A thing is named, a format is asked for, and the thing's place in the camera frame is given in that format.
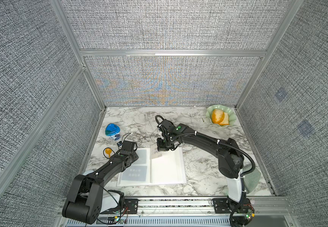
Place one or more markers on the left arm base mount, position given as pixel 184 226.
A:
pixel 115 203

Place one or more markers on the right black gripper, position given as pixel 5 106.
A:
pixel 159 147

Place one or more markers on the green folded cloth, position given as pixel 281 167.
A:
pixel 252 179

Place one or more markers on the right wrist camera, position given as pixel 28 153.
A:
pixel 167 129

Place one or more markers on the white card grey print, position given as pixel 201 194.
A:
pixel 154 152

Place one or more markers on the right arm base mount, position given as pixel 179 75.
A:
pixel 240 214

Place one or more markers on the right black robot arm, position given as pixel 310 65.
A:
pixel 233 163

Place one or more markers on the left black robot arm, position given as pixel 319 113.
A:
pixel 84 199

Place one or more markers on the aluminium front rail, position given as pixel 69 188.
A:
pixel 189 211

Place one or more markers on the blue lidded cup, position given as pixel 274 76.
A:
pixel 113 131

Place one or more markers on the green card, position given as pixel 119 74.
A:
pixel 142 157

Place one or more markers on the blue card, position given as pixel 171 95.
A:
pixel 135 173

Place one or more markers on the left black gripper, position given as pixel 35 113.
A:
pixel 135 156

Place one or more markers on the yellow spoon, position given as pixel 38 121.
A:
pixel 108 152

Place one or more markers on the bread piece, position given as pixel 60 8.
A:
pixel 220 117

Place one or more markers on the green glass plate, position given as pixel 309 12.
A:
pixel 231 113

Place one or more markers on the white photo album book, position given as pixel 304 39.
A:
pixel 168 169

